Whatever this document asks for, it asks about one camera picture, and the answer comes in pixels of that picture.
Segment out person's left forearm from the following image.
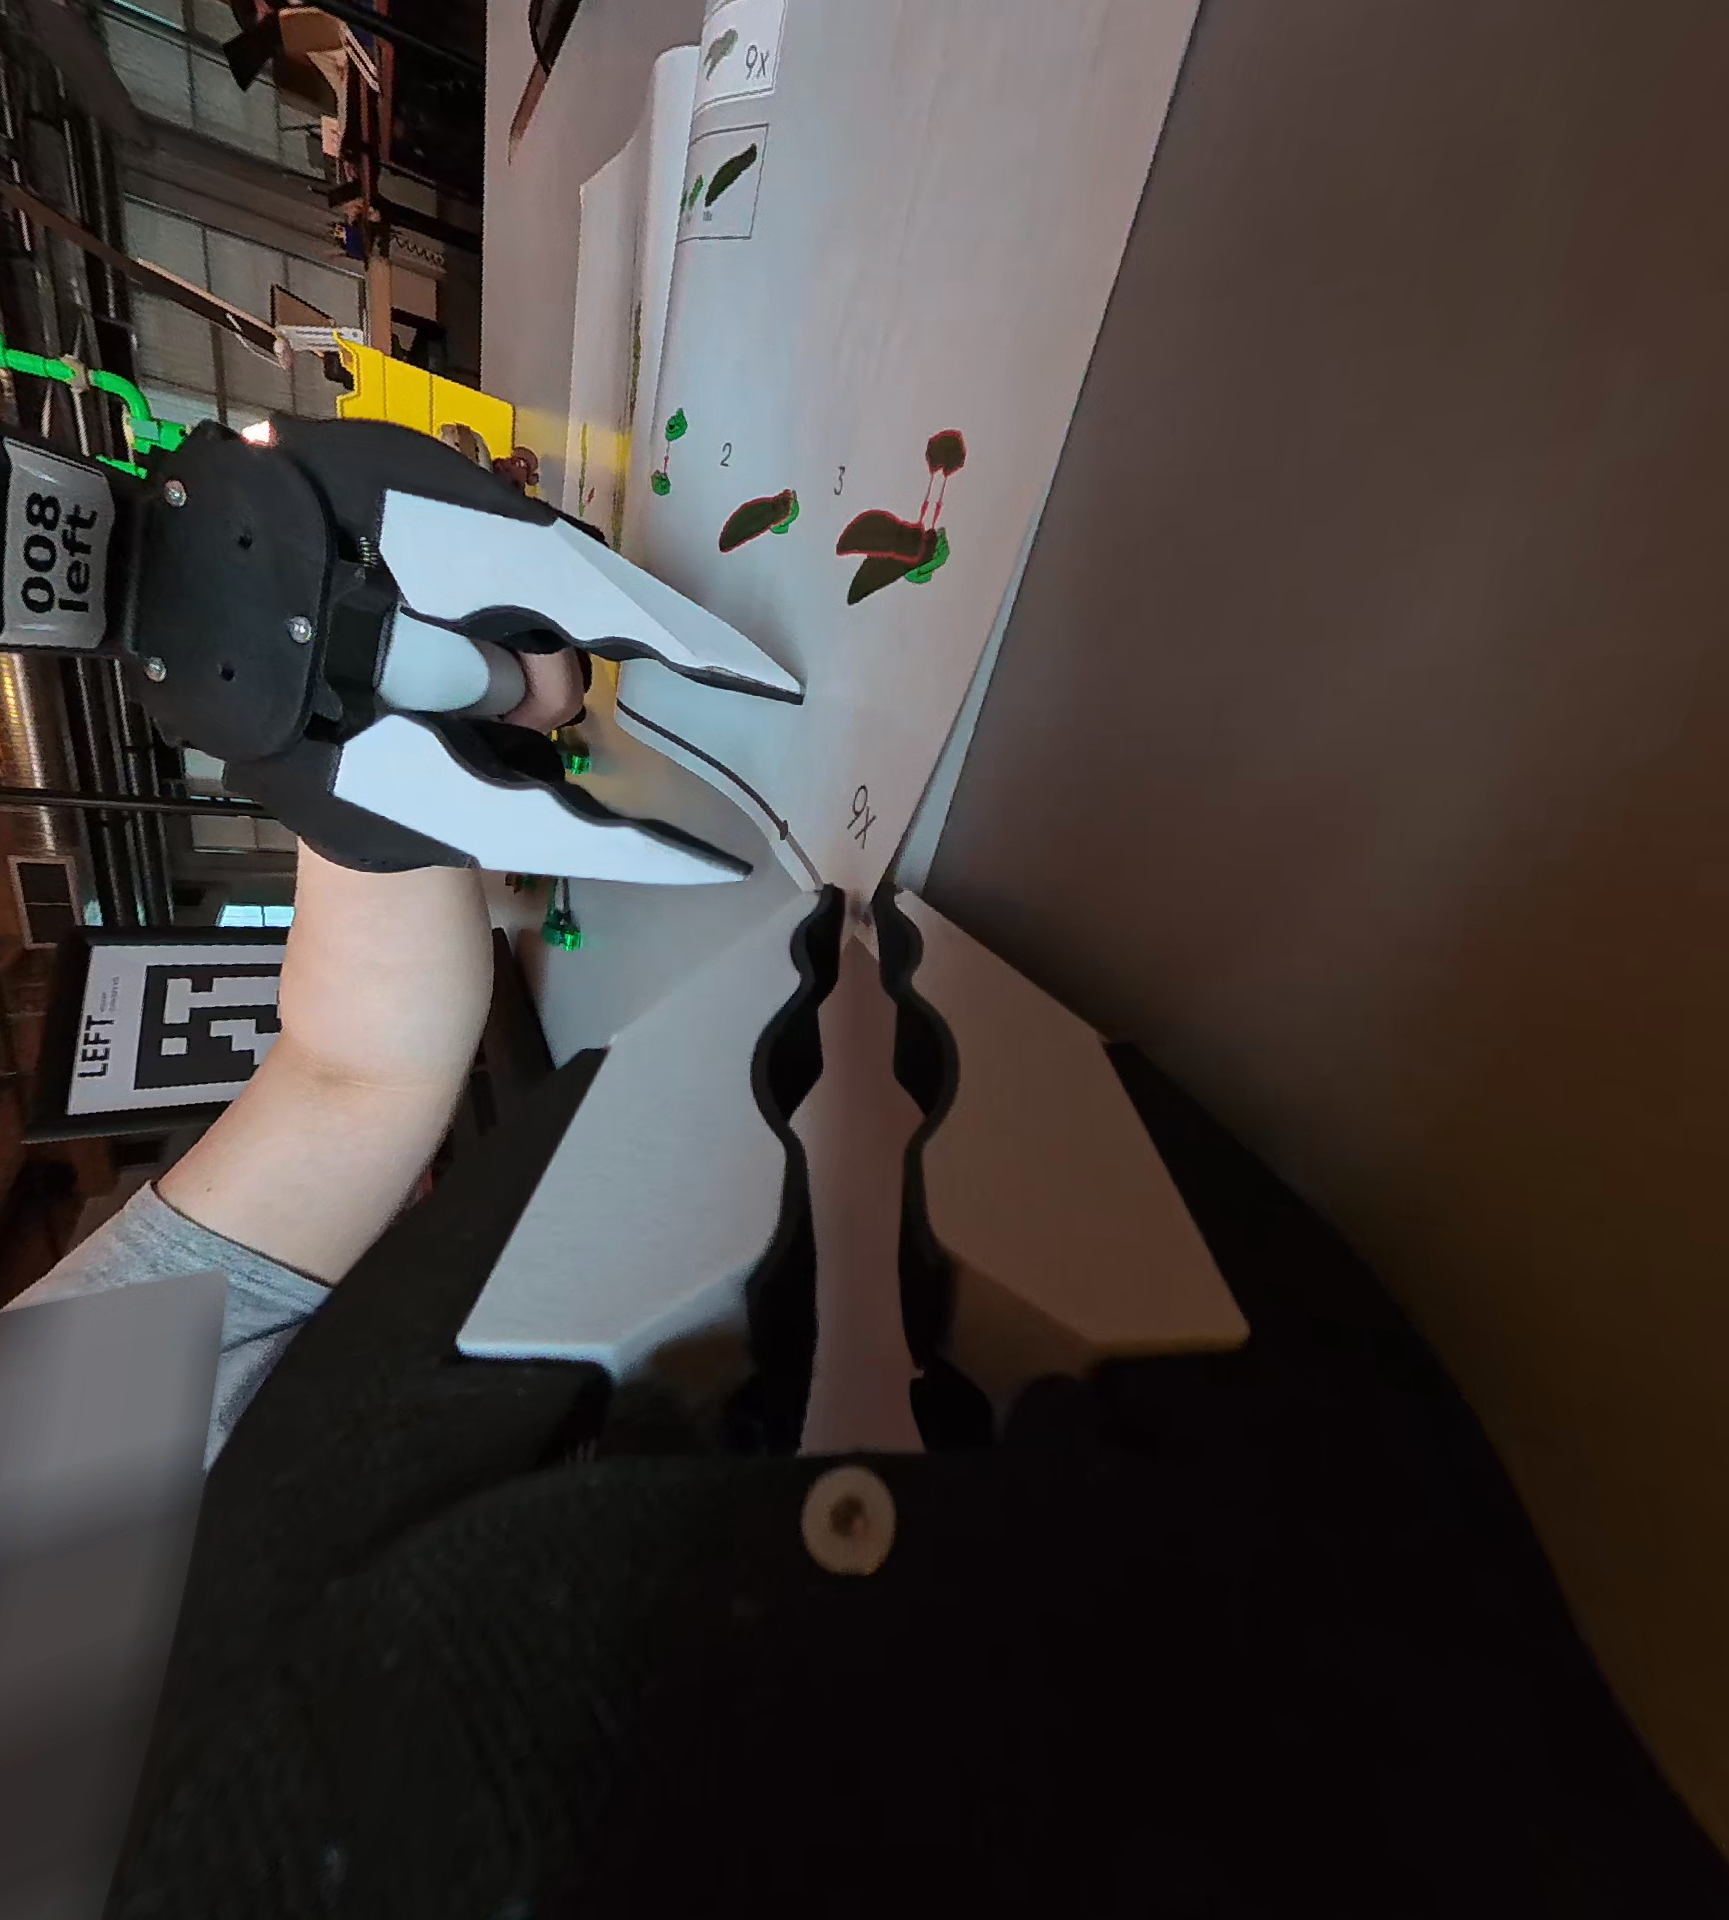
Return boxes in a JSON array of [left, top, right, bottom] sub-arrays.
[[150, 845, 497, 1291]]

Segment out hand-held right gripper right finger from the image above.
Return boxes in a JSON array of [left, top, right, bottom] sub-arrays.
[[870, 889, 1251, 1455]]

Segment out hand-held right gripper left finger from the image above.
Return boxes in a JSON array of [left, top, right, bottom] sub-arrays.
[[456, 889, 848, 1455]]

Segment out yellow plastic bin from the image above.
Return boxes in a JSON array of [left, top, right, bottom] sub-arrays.
[[336, 337, 512, 452]]

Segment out black floor sign stand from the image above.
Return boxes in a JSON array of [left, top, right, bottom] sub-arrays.
[[20, 926, 296, 1150]]

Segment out green lego leaves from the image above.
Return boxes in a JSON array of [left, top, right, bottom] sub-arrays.
[[503, 733, 599, 954]]

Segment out person's left hand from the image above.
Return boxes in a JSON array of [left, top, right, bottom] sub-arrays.
[[509, 653, 593, 739]]

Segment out person's printed grey shirt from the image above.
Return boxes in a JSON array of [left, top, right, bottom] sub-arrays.
[[0, 1182, 344, 1481]]

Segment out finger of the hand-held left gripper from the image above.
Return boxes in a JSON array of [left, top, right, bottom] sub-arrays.
[[372, 485, 807, 708], [330, 712, 758, 884]]

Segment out lego instruction booklet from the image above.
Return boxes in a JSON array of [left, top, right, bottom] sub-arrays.
[[535, 0, 1204, 1070]]

